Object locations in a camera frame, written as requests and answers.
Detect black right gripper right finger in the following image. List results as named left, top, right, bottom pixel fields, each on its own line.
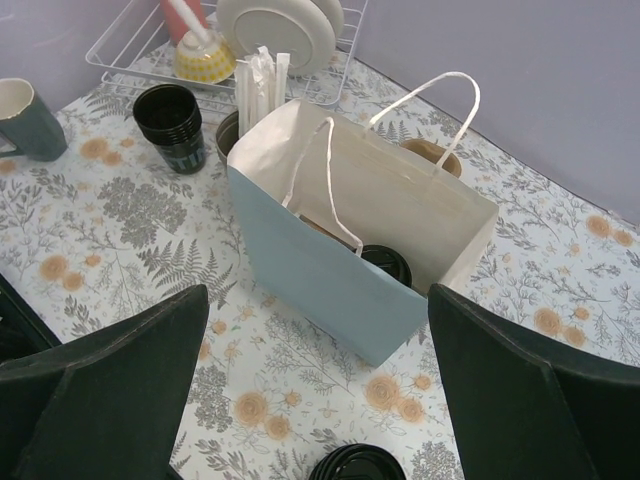
left=428, top=284, right=639, bottom=479

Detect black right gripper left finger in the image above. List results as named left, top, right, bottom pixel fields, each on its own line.
left=1, top=285, right=209, bottom=479

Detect black plastic cup lid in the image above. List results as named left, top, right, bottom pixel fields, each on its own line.
left=361, top=245, right=412, bottom=288

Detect light blue paper bag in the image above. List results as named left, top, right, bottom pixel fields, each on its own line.
left=227, top=99, right=499, bottom=367

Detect brown cardboard cup carrier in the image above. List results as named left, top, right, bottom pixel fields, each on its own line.
left=298, top=214, right=359, bottom=254

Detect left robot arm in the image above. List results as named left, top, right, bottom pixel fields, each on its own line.
left=1, top=277, right=61, bottom=362

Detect floral patterned table mat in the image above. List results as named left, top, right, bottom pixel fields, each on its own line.
left=1, top=83, right=639, bottom=479

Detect stack of black lids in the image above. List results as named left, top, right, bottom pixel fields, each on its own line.
left=309, top=443, right=406, bottom=480

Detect grey-green ceramic mug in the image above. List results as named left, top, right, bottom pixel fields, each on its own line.
left=1, top=78, right=68, bottom=162

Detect stack of black cups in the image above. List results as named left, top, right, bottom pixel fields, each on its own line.
left=132, top=84, right=207, bottom=175

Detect grey cylindrical straw holder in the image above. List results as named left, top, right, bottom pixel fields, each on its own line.
left=215, top=111, right=239, bottom=166

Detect wrapped white straws bundle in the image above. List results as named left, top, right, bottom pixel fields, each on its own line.
left=235, top=46, right=290, bottom=137

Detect yellow polka dot bowl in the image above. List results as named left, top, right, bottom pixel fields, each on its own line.
left=173, top=30, right=236, bottom=84

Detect pink plastic cup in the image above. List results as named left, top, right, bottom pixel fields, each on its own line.
left=159, top=0, right=208, bottom=46

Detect white ceramic plate front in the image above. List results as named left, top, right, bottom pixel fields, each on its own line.
left=216, top=0, right=336, bottom=76

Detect white ceramic plate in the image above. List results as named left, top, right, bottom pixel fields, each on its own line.
left=216, top=0, right=336, bottom=76
left=312, top=0, right=344, bottom=45

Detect white ceramic plate back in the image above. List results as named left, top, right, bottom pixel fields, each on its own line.
left=312, top=0, right=344, bottom=45

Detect white wire dish rack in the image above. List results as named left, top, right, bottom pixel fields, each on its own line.
left=85, top=1, right=368, bottom=113

